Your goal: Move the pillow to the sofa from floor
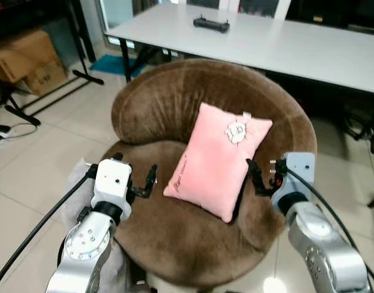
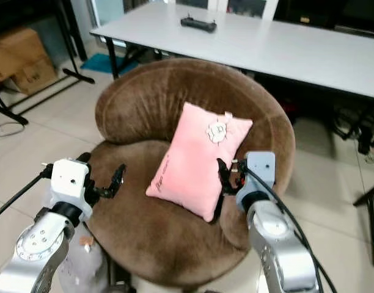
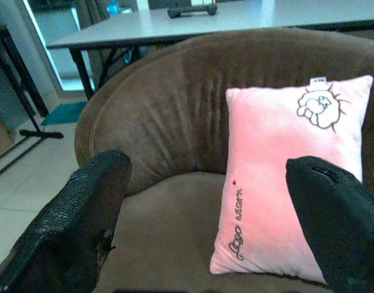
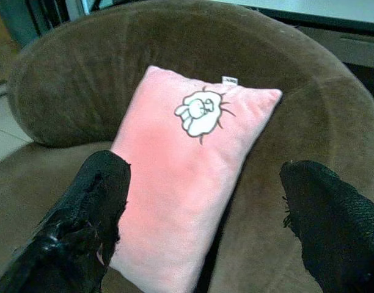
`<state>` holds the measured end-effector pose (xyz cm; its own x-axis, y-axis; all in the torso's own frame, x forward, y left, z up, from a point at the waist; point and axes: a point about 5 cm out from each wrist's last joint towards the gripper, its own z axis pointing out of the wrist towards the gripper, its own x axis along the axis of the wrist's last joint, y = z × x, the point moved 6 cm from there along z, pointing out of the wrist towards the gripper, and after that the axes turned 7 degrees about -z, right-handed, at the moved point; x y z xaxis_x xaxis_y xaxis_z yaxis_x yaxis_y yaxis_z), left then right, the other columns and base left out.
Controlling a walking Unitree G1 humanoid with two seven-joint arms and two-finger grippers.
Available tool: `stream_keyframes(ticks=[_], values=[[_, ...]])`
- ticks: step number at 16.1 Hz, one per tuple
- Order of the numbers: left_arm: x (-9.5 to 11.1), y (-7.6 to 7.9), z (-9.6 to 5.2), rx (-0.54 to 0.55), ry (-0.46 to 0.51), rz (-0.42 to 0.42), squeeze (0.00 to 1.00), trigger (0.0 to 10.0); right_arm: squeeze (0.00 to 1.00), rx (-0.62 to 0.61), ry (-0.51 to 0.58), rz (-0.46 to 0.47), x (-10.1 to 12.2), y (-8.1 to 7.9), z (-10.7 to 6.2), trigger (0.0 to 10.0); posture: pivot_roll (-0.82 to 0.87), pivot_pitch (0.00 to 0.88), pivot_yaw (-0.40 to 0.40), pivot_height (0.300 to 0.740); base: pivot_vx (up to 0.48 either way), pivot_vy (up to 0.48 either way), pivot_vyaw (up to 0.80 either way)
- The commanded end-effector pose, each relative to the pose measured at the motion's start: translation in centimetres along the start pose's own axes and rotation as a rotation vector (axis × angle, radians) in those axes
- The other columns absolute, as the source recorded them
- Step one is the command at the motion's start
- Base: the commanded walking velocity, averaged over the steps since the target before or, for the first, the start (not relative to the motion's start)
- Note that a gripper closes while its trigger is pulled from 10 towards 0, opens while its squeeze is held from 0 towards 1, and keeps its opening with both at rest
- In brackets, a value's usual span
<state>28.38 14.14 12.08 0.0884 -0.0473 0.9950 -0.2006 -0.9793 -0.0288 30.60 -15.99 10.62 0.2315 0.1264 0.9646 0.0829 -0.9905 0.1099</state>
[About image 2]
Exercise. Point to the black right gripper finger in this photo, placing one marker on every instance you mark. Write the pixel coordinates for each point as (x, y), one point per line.
(228, 187)
(223, 170)

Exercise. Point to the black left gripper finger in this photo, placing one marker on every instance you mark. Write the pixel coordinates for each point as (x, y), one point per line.
(109, 191)
(120, 177)

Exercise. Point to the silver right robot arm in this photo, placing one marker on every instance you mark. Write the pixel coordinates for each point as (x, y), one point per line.
(278, 238)

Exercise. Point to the pink pillow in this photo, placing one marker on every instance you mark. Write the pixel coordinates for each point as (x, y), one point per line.
(196, 159)

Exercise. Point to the grey pillow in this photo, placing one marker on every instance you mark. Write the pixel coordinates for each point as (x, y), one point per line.
(86, 268)

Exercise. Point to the brown round plush sofa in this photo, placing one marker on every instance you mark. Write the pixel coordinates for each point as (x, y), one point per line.
(150, 97)

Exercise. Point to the teal floor mat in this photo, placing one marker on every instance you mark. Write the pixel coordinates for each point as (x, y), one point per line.
(101, 63)

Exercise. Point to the small printed cardboard box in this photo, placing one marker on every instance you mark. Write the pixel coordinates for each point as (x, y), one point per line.
(37, 76)

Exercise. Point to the white folding table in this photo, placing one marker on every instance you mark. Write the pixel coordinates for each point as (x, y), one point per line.
(285, 49)

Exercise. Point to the black metal stand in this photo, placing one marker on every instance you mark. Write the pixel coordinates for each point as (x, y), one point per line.
(373, 232)

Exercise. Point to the black remote controller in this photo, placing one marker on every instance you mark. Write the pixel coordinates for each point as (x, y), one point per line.
(198, 24)

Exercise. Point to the black metal rack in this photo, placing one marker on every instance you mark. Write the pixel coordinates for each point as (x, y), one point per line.
(68, 36)

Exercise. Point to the large cardboard box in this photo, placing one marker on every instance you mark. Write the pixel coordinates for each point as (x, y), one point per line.
(16, 52)

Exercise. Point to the glass door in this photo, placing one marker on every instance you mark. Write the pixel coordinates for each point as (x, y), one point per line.
(106, 11)

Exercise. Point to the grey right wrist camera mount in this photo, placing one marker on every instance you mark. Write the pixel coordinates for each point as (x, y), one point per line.
(260, 170)

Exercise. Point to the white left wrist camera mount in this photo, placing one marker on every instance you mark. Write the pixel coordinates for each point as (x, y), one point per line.
(69, 182)

